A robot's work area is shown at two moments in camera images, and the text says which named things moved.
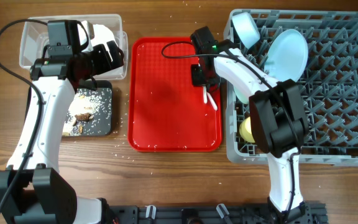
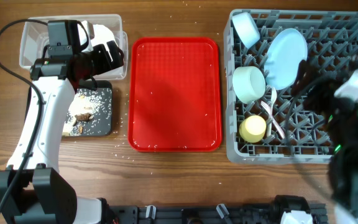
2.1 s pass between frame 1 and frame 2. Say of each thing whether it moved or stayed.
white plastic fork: moved
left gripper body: stayed
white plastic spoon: moved
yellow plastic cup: stayed
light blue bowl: stayed
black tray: stayed
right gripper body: moved
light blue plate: stayed
